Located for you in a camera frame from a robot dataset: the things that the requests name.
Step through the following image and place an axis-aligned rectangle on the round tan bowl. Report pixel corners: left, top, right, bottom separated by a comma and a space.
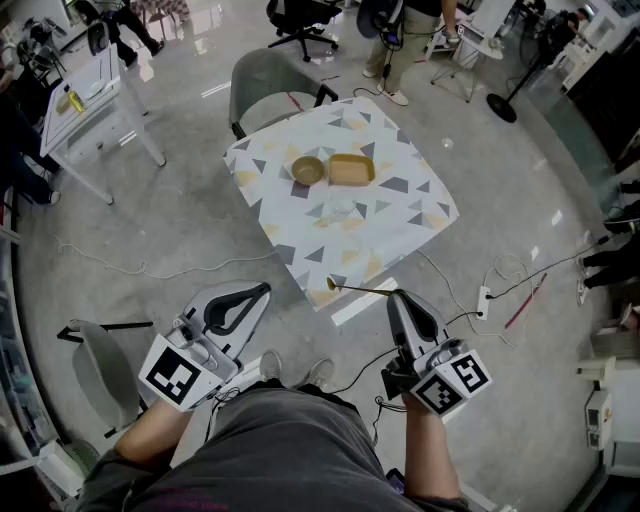
291, 155, 326, 186

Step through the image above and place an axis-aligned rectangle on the black standing fan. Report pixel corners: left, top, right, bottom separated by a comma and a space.
486, 13, 557, 125

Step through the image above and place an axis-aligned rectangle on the white rope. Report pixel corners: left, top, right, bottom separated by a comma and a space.
53, 234, 279, 281

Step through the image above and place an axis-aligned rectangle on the white cable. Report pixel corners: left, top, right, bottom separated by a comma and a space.
416, 248, 537, 351

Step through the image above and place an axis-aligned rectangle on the person's left grey shoe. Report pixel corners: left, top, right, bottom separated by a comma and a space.
258, 349, 284, 384

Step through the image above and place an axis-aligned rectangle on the green armchair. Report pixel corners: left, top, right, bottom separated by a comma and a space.
228, 48, 340, 142

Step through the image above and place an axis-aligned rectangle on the black office chair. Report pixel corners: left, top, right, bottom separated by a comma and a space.
266, 0, 344, 64

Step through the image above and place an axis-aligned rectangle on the triangle patterned tablecloth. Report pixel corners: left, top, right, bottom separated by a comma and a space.
223, 96, 460, 313

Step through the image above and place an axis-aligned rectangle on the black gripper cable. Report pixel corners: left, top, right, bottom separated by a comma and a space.
201, 386, 242, 442
371, 393, 409, 447

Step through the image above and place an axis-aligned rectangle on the white square table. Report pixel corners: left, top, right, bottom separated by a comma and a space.
38, 42, 167, 207

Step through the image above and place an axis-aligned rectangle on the person's grey shoe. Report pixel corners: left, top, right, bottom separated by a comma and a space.
306, 358, 336, 392
258, 349, 284, 384

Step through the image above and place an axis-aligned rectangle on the grey chair with black legs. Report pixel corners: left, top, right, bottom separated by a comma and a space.
56, 319, 154, 439

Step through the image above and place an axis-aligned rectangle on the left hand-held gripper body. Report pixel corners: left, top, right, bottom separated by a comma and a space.
138, 313, 244, 412

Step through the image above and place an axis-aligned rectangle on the white round side table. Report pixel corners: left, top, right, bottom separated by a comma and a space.
429, 13, 506, 104

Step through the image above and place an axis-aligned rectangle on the cardboard box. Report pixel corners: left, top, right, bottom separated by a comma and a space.
589, 303, 640, 361

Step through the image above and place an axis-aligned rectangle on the person's right grey shoe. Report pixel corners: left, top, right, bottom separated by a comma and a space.
306, 358, 336, 392

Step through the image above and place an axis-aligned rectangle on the glass shelf cabinet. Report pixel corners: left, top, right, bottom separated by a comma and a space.
0, 224, 69, 476

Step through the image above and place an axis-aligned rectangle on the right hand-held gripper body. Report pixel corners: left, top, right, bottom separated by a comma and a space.
380, 337, 494, 419

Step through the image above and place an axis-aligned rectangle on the white appliance stack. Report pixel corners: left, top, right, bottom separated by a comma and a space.
576, 353, 640, 481

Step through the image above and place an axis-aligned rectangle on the blue handheld device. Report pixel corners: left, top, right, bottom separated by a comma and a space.
384, 467, 407, 497

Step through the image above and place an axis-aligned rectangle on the small gold spoon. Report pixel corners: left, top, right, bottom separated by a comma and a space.
326, 277, 397, 298

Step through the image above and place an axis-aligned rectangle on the person's left forearm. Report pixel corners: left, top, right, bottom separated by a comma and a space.
113, 396, 194, 474

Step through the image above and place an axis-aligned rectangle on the red stick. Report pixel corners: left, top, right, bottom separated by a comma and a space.
504, 272, 549, 331

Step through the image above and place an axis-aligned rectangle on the person's right forearm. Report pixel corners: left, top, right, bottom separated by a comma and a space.
401, 392, 464, 502

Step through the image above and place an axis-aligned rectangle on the clear glass cup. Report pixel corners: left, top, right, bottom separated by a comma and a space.
327, 196, 359, 224

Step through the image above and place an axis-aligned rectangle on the long black cable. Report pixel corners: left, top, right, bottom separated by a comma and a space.
486, 233, 609, 302

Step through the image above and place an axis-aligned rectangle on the person's grey shirt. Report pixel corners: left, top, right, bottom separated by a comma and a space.
74, 379, 472, 512

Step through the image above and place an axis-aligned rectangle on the rectangular tan tray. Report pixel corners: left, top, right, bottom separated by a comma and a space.
327, 153, 377, 188

